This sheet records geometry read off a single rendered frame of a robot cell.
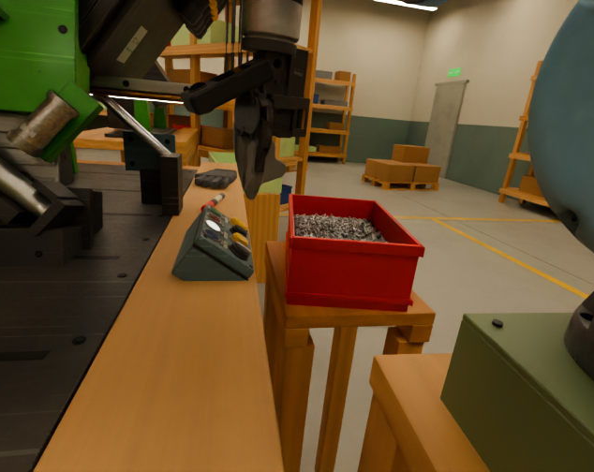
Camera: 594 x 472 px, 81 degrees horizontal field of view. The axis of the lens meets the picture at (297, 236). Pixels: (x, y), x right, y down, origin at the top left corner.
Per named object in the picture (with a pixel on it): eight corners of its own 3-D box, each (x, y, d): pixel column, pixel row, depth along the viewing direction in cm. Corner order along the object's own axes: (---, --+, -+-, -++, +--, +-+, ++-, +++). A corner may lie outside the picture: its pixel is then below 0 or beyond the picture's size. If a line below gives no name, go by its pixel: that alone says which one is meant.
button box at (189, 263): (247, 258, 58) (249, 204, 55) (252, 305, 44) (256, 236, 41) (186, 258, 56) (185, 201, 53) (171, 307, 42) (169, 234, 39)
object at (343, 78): (345, 164, 919) (357, 72, 847) (224, 156, 848) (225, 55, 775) (338, 161, 969) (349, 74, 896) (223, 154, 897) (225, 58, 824)
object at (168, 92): (221, 107, 74) (222, 92, 73) (219, 106, 59) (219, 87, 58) (14, 88, 67) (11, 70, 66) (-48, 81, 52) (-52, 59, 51)
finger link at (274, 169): (287, 202, 53) (293, 140, 49) (252, 206, 50) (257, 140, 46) (276, 197, 55) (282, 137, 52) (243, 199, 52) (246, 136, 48)
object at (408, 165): (410, 182, 725) (418, 145, 700) (438, 190, 654) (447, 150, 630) (361, 181, 682) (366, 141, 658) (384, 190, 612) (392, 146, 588)
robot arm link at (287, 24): (259, -9, 39) (230, 0, 45) (257, 37, 40) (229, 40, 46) (314, 7, 43) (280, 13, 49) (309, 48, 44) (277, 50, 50)
